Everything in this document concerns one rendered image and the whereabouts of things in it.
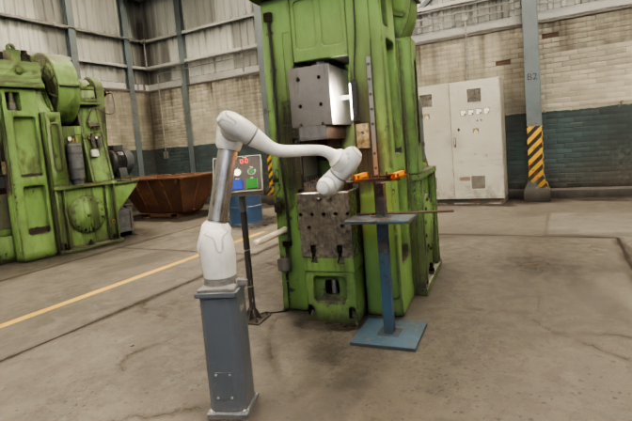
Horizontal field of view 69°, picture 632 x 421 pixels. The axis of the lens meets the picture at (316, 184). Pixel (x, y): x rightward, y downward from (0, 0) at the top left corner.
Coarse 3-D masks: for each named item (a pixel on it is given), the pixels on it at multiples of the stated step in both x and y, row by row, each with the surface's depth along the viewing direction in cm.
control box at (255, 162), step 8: (248, 160) 325; (256, 160) 325; (240, 168) 322; (248, 168) 322; (256, 168) 322; (240, 176) 320; (248, 176) 320; (256, 176) 320; (232, 192) 314; (240, 192) 315; (248, 192) 316; (256, 192) 318
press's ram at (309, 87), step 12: (288, 72) 315; (300, 72) 312; (312, 72) 308; (324, 72) 305; (336, 72) 318; (300, 84) 313; (312, 84) 309; (324, 84) 306; (336, 84) 317; (348, 84) 343; (300, 96) 314; (312, 96) 310; (324, 96) 307; (336, 96) 316; (348, 96) 321; (300, 108) 316; (312, 108) 311; (324, 108) 308; (336, 108) 315; (348, 108) 340; (300, 120) 316; (312, 120) 312; (324, 120) 309; (336, 120) 314; (348, 120) 339
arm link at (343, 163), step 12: (252, 144) 221; (264, 144) 222; (276, 144) 226; (276, 156) 227; (288, 156) 227; (324, 156) 228; (336, 156) 227; (348, 156) 227; (360, 156) 229; (336, 168) 229; (348, 168) 228
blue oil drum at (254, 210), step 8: (232, 200) 770; (248, 200) 767; (256, 200) 775; (232, 208) 770; (248, 208) 768; (256, 208) 775; (232, 216) 775; (240, 216) 767; (248, 216) 768; (256, 216) 775; (232, 224) 777; (240, 224) 769; (248, 224) 769
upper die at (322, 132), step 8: (304, 128) 315; (312, 128) 313; (320, 128) 311; (328, 128) 314; (336, 128) 328; (344, 128) 346; (304, 136) 316; (312, 136) 314; (320, 136) 311; (328, 136) 313; (336, 136) 327; (344, 136) 345
